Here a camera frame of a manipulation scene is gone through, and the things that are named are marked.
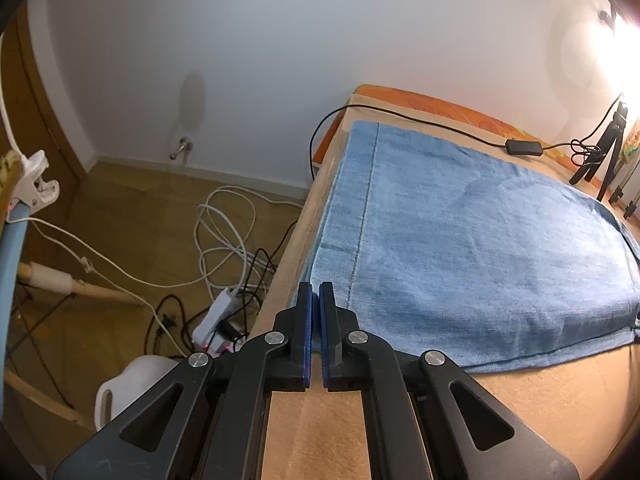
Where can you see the orange patterned mattress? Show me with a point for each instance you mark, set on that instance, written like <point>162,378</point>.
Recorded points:
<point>425,102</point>

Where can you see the black frame display rack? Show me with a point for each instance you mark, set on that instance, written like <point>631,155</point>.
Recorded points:
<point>632,145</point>

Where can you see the brown wooden door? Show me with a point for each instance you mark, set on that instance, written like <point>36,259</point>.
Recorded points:
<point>45,125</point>

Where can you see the black tripod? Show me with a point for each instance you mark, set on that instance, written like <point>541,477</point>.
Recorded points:
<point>619,117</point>

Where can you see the blue denim pants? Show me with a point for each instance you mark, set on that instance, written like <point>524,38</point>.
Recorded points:
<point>450,240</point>

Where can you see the metal wall valve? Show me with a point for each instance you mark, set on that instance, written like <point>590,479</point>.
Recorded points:
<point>184,146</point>

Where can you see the white power strip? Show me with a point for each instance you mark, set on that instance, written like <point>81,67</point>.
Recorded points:
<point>217,315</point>

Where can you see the wooden stand frame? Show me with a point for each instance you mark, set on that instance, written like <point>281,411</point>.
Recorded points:
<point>110,294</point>

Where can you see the white clamp lamp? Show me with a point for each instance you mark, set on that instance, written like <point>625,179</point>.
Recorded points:
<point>32,180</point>

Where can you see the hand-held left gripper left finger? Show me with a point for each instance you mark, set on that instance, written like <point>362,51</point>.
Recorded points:
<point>310,332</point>

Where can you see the white plastic stool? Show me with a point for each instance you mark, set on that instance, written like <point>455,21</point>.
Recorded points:
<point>135,380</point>

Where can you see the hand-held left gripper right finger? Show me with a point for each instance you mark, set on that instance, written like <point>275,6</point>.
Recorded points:
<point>325,332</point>

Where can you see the light blue pole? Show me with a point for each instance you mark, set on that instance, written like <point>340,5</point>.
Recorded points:
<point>10,270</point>

